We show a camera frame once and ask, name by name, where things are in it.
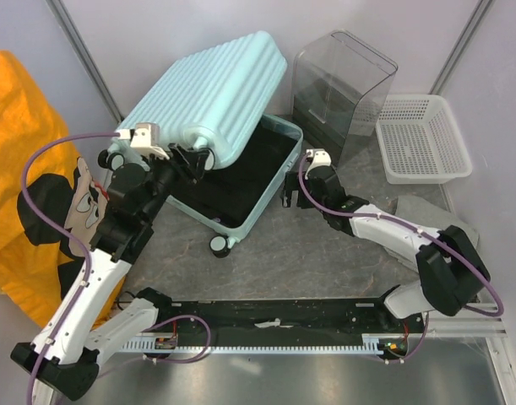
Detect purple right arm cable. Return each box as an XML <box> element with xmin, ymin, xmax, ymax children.
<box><xmin>297</xmin><ymin>151</ymin><xmax>506</xmax><ymax>317</ymax></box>

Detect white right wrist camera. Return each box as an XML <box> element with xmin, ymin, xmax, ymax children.
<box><xmin>306</xmin><ymin>148</ymin><xmax>332</xmax><ymax>172</ymax></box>

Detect white slotted cable duct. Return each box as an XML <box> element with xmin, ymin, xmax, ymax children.
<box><xmin>117</xmin><ymin>334</ymin><xmax>399</xmax><ymax>355</ymax></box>

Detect aluminium frame post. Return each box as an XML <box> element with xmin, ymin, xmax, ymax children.
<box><xmin>46</xmin><ymin>0</ymin><xmax>124</xmax><ymax>123</ymax></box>
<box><xmin>429</xmin><ymin>0</ymin><xmax>495</xmax><ymax>95</ymax></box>

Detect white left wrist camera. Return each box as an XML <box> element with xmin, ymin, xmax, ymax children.
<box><xmin>117</xmin><ymin>122</ymin><xmax>170</xmax><ymax>160</ymax></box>

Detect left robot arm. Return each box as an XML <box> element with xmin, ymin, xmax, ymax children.
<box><xmin>20</xmin><ymin>136</ymin><xmax>212</xmax><ymax>404</ymax></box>

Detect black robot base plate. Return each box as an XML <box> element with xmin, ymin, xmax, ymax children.
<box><xmin>153</xmin><ymin>298</ymin><xmax>424</xmax><ymax>353</ymax></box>

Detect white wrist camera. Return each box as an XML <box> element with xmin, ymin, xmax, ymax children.
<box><xmin>306</xmin><ymin>148</ymin><xmax>332</xmax><ymax>172</ymax></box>
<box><xmin>117</xmin><ymin>122</ymin><xmax>170</xmax><ymax>160</ymax></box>

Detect clear smoky plastic container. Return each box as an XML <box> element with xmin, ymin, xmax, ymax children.
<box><xmin>291</xmin><ymin>30</ymin><xmax>398</xmax><ymax>166</ymax></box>

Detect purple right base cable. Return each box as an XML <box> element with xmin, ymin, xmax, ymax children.
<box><xmin>377</xmin><ymin>311</ymin><xmax>431</xmax><ymax>366</ymax></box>

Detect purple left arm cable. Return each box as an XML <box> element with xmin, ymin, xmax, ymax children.
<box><xmin>19</xmin><ymin>131</ymin><xmax>128</xmax><ymax>402</ymax></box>

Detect grey folded cloth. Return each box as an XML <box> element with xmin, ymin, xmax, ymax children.
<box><xmin>394</xmin><ymin>195</ymin><xmax>480</xmax><ymax>248</ymax></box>

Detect light blue hard suitcase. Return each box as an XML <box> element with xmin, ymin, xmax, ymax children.
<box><xmin>91</xmin><ymin>31</ymin><xmax>303</xmax><ymax>263</ymax></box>

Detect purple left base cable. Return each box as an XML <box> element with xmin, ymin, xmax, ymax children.
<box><xmin>96</xmin><ymin>314</ymin><xmax>211</xmax><ymax>376</ymax></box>

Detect aluminium frame post right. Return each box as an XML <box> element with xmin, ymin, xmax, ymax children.
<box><xmin>429</xmin><ymin>0</ymin><xmax>495</xmax><ymax>95</ymax></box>

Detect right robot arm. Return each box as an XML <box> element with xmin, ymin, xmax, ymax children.
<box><xmin>282</xmin><ymin>166</ymin><xmax>491</xmax><ymax>332</ymax></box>

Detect orange cartoon mouse bag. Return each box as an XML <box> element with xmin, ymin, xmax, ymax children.
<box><xmin>0</xmin><ymin>50</ymin><xmax>107</xmax><ymax>327</ymax></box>

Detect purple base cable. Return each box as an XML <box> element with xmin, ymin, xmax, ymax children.
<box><xmin>96</xmin><ymin>314</ymin><xmax>211</xmax><ymax>376</ymax></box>
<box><xmin>377</xmin><ymin>311</ymin><xmax>431</xmax><ymax>366</ymax></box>

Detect white perforated plastic basket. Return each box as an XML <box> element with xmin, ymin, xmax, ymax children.
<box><xmin>376</xmin><ymin>94</ymin><xmax>473</xmax><ymax>185</ymax></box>

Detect aluminium frame post left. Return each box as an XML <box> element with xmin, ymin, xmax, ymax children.
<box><xmin>46</xmin><ymin>0</ymin><xmax>124</xmax><ymax>123</ymax></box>

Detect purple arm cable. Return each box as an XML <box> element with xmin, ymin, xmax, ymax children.
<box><xmin>297</xmin><ymin>151</ymin><xmax>506</xmax><ymax>317</ymax></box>
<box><xmin>19</xmin><ymin>131</ymin><xmax>128</xmax><ymax>402</ymax></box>

